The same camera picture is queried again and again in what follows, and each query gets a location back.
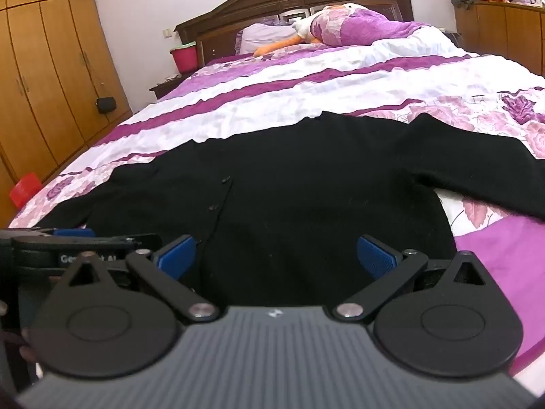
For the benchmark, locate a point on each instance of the white plush duck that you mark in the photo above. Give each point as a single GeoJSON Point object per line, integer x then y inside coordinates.
{"type": "Point", "coordinates": [304, 25]}

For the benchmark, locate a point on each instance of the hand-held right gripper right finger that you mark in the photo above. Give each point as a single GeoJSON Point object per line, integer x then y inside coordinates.
{"type": "Point", "coordinates": [378, 257]}

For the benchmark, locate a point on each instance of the dark wooden nightstand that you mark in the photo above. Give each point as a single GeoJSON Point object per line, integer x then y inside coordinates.
{"type": "Point", "coordinates": [164, 87]}

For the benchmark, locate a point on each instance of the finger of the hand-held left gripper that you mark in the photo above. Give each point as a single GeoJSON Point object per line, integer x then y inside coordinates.
{"type": "Point", "coordinates": [74, 233]}

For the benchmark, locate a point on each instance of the light purple pillow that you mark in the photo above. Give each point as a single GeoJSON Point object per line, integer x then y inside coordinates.
{"type": "Point", "coordinates": [264, 38]}

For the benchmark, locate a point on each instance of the dark wooden headboard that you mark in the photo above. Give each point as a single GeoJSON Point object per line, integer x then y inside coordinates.
{"type": "Point", "coordinates": [238, 12]}

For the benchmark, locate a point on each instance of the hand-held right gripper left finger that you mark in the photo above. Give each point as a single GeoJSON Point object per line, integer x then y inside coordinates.
{"type": "Point", "coordinates": [176, 256]}

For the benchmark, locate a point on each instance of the purple floral duvet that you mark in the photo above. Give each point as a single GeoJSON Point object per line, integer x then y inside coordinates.
{"type": "Point", "coordinates": [298, 81]}

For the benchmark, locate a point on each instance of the folded purple floral quilt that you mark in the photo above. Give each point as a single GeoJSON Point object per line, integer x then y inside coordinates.
{"type": "Point", "coordinates": [366, 25]}

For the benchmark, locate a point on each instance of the wall socket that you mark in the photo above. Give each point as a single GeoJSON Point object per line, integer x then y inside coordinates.
{"type": "Point", "coordinates": [168, 33]}

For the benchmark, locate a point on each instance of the person's left hand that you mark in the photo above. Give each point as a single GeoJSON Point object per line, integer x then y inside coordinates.
{"type": "Point", "coordinates": [26, 352]}

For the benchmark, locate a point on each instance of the black pouch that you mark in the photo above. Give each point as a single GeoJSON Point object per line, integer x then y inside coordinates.
{"type": "Point", "coordinates": [105, 105]}

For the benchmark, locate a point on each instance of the wooden wardrobe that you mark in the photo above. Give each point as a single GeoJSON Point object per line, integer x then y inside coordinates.
{"type": "Point", "coordinates": [47, 72]}

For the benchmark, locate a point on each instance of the wooden cabinet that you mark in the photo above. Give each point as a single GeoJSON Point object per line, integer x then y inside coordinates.
{"type": "Point", "coordinates": [502, 30]}

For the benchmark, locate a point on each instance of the red stool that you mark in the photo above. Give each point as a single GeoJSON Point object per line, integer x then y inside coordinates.
{"type": "Point", "coordinates": [25, 189]}

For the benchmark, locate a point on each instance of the pink bin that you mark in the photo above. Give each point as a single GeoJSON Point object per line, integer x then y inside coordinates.
{"type": "Point", "coordinates": [184, 57]}

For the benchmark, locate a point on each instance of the black cardigan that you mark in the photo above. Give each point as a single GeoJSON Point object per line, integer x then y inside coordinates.
{"type": "Point", "coordinates": [298, 187]}

